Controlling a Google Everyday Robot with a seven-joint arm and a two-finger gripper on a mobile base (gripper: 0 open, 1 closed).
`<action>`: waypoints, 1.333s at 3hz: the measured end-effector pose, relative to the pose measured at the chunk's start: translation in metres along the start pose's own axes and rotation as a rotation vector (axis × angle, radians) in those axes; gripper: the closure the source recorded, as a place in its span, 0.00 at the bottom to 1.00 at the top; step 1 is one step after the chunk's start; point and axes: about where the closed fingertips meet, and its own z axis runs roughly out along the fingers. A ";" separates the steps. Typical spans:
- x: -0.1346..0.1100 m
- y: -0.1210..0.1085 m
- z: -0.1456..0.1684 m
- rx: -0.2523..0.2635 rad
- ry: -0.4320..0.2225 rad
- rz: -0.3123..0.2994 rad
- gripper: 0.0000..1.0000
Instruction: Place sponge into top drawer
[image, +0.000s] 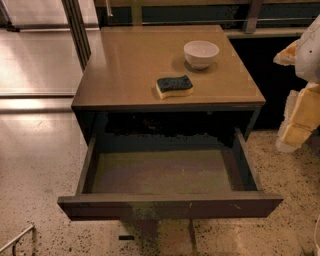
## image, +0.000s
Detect brown cabinet with top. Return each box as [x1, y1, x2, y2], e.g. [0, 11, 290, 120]
[72, 25, 265, 141]

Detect yellow sponge with dark scourer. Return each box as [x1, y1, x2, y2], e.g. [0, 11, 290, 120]
[156, 75, 193, 99]

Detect metal bar bottom left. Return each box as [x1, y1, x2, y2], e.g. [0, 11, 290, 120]
[0, 224, 35, 256]

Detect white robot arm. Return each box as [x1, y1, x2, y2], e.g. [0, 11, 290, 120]
[273, 15, 320, 152]

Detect white ceramic bowl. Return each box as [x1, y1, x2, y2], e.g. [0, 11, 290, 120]
[184, 40, 219, 70]

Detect open dark top drawer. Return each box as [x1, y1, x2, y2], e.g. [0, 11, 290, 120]
[58, 130, 283, 221]

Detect metal railing in background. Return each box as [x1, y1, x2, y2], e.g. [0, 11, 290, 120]
[93, 0, 320, 33]

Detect metal frame post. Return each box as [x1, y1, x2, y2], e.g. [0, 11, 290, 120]
[61, 0, 91, 70]

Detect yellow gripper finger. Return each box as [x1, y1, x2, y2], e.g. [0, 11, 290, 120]
[276, 82, 320, 152]
[273, 40, 299, 66]

